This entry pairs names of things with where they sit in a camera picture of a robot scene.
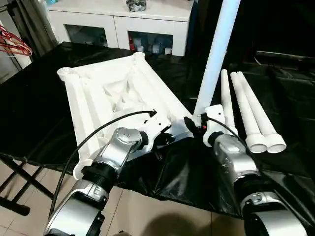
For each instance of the white plastic table leg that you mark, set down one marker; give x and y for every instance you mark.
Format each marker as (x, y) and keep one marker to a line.
(266, 118)
(227, 103)
(216, 54)
(248, 113)

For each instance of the white plastic table top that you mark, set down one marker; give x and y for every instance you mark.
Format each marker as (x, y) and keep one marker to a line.
(113, 88)

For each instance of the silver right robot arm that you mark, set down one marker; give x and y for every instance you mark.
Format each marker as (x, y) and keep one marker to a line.
(241, 172)

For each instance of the black plastic mat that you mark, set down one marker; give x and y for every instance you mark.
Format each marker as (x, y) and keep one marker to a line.
(34, 108)

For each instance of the dark object on cabinet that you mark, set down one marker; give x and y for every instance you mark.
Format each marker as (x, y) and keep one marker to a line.
(137, 5)

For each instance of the white cabinet with glass doors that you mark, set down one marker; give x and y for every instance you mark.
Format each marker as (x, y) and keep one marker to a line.
(98, 17)

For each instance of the large black screen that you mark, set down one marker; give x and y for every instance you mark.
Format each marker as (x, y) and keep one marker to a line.
(280, 24)

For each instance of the red clothes hangers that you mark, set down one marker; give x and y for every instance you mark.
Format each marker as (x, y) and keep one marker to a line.
(15, 42)

